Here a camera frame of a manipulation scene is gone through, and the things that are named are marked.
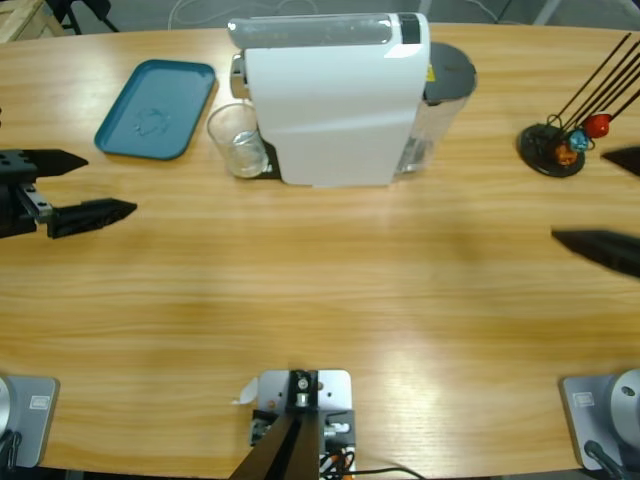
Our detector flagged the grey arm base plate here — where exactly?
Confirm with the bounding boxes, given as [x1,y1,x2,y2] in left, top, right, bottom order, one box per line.
[558,368,640,471]
[0,375,61,470]

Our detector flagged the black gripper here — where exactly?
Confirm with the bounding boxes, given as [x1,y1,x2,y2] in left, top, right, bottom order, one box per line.
[0,148,138,241]

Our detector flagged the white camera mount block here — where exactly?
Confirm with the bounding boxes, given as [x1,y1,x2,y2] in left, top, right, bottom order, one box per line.
[249,368,357,474]

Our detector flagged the black base cable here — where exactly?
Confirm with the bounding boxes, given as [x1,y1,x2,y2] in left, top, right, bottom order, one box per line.
[0,430,24,471]
[583,439,627,480]

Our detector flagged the clear water tank dark lid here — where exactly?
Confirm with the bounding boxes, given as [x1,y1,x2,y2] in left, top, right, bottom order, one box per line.
[394,42,479,176]

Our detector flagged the black capsule holder with rods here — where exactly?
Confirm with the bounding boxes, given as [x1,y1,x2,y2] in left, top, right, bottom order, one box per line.
[517,32,640,179]

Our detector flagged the dark camera post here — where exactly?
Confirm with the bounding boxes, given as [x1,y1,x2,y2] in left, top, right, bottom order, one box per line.
[234,369,321,480]

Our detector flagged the black chair legs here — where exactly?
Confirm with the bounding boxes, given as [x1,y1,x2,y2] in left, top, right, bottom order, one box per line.
[52,0,121,34]

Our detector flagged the red coffee capsule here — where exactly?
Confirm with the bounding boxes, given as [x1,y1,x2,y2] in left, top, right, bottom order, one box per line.
[583,113,611,139]

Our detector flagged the clear glass cup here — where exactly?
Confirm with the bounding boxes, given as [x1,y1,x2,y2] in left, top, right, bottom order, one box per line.
[206,103,269,180]

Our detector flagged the orange wires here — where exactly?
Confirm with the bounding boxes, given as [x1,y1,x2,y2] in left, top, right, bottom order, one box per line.
[319,447,357,474]

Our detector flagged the white paper tag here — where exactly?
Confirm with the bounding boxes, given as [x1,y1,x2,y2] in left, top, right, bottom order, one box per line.
[230,377,260,406]

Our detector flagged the grey metal leg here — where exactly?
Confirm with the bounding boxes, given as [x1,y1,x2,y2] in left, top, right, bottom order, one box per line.
[534,0,562,25]

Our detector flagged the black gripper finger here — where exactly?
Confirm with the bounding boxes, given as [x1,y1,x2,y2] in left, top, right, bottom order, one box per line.
[551,228,640,281]
[601,145,640,178]

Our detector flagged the teal plastic tray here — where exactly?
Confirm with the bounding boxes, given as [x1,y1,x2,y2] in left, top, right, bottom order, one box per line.
[93,58,220,162]

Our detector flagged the thin black cable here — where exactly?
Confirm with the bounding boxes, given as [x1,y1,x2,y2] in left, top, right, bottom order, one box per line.
[349,466,426,480]

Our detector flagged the white capsule coffee machine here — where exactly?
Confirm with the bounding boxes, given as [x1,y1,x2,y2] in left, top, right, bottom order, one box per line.
[227,12,432,190]

